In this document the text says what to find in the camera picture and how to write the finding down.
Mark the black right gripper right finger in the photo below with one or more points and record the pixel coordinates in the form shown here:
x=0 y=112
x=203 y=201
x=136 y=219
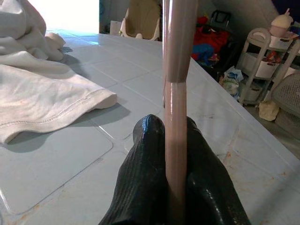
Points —
x=211 y=187

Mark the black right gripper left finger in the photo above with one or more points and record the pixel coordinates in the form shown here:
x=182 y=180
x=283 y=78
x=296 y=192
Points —
x=140 y=178

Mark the pink plastic hanger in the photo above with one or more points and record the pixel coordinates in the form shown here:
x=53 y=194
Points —
x=177 y=105

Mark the white garment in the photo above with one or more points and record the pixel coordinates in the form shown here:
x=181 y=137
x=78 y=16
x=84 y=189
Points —
x=35 y=93

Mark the cream cloth bag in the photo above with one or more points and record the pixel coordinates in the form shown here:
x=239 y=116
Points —
x=268 y=111

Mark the white blue plastic bag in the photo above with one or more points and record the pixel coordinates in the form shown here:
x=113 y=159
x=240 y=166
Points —
x=230 y=82

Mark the white plastic folding table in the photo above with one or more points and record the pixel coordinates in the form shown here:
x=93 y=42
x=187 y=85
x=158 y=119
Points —
x=117 y=70

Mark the white storage bin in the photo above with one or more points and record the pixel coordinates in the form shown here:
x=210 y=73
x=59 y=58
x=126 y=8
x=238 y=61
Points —
x=266 y=69

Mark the beige baby seat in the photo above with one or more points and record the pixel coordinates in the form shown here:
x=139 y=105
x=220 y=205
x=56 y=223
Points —
x=140 y=16

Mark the white rolling storage trolley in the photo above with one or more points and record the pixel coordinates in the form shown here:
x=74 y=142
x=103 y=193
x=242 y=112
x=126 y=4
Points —
x=257 y=31

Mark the pink cup with dome lid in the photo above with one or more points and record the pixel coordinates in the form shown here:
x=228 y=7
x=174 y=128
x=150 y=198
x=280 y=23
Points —
x=281 y=23

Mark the black metal chair frame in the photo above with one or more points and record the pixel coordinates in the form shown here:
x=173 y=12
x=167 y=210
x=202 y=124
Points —
x=221 y=11

